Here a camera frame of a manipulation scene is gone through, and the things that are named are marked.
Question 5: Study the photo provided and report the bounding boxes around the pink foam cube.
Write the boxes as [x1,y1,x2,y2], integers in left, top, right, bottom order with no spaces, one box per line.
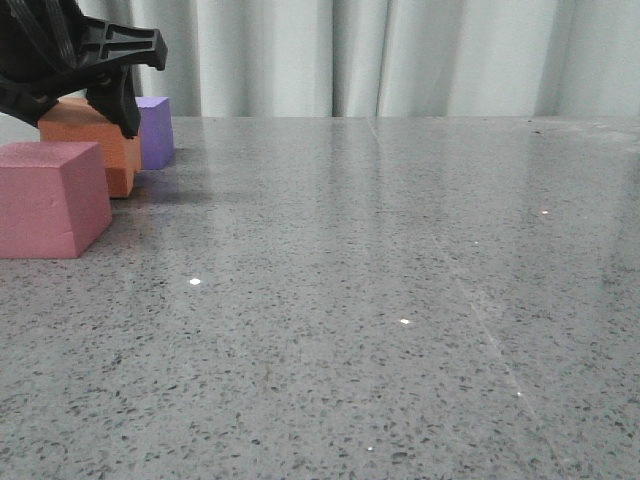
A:
[1,142,112,259]

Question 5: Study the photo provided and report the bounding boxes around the purple foam cube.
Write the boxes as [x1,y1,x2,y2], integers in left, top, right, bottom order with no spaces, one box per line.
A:
[136,96,175,170]

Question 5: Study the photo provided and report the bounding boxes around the orange foam cube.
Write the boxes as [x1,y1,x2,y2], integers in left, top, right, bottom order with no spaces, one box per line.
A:
[38,97,142,198]

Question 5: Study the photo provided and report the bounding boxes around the pale green curtain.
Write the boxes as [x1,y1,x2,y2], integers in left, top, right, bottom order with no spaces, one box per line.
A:
[81,0,639,117]

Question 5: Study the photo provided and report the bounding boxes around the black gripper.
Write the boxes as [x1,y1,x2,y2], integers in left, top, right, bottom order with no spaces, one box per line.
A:
[1,1,168,139]

